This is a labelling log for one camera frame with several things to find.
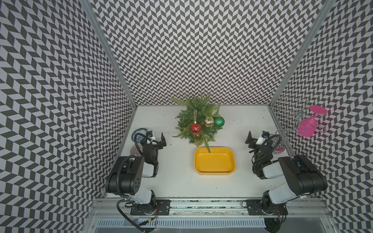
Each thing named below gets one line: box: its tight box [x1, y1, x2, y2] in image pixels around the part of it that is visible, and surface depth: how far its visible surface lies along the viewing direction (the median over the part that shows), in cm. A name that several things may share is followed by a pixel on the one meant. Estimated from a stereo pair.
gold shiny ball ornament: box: [203, 115, 215, 128], surface depth 72 cm
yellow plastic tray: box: [193, 146, 237, 176], surface depth 89 cm
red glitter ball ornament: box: [190, 109, 203, 135], surface depth 68 cm
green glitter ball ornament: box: [213, 116, 225, 129], surface depth 73 cm
